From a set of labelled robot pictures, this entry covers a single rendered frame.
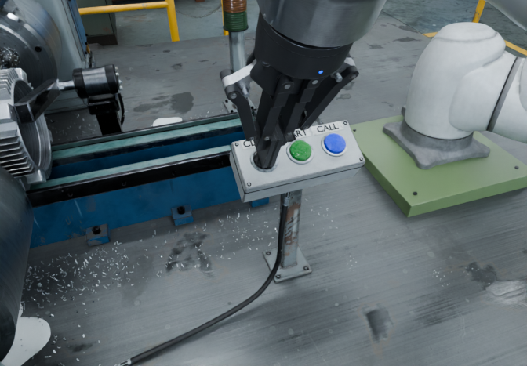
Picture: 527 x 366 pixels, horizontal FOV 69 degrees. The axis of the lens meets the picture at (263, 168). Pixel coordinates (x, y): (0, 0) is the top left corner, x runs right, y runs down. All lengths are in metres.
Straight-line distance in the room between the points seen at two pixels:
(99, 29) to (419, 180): 3.39
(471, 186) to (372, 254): 0.28
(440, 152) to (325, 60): 0.67
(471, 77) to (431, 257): 0.35
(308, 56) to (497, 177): 0.72
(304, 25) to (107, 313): 0.57
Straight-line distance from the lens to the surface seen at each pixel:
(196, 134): 0.81
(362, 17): 0.26
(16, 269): 0.49
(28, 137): 0.83
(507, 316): 0.76
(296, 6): 0.25
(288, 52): 0.28
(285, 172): 0.49
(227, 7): 0.99
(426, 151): 0.93
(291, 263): 0.69
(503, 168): 0.99
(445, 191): 0.87
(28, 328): 0.74
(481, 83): 0.85
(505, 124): 0.88
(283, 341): 0.63
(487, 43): 0.86
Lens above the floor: 1.37
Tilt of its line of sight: 40 degrees down
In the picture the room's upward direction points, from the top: straight up
